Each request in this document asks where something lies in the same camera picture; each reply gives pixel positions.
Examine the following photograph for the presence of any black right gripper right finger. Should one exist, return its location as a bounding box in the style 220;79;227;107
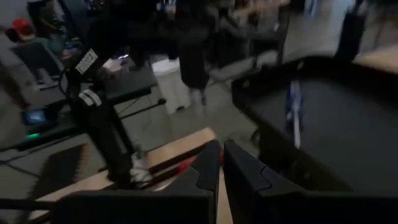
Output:
223;139;398;224

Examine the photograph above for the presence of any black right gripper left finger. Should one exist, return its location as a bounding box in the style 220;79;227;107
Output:
51;139;221;224

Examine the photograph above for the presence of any blue handled screwdriver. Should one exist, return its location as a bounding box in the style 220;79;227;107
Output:
284;79;305;150

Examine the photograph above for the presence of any red hand tool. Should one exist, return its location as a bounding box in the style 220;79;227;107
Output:
178;149;224;175

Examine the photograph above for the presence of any black pegboard tool cart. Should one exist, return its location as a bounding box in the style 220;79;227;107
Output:
231;55;398;194

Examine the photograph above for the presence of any black side desk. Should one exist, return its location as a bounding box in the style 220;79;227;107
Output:
0;67;159;150

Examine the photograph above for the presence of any white waste bin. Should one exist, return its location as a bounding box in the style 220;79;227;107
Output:
151;57;191;115

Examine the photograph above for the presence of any person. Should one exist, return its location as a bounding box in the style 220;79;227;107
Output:
4;17;78;63
175;0;215;106

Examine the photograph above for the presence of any light wooden desk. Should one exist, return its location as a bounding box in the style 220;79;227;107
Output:
354;46;398;74

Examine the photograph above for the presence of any black desk leg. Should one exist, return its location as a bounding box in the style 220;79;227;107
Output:
335;0;368;62

